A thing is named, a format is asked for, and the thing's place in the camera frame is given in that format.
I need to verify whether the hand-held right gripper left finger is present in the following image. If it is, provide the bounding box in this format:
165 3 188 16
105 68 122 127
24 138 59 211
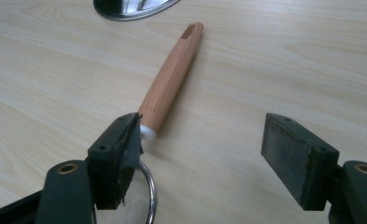
35 112 144 224

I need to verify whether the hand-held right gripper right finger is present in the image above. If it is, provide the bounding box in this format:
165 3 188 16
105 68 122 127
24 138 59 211
261 112 367 224

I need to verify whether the wooden-handled mesh strainer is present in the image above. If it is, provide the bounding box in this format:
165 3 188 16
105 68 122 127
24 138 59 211
94 21 205 224

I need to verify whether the stainless steel bowl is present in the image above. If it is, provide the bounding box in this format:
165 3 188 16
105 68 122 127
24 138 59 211
92 0 181 22

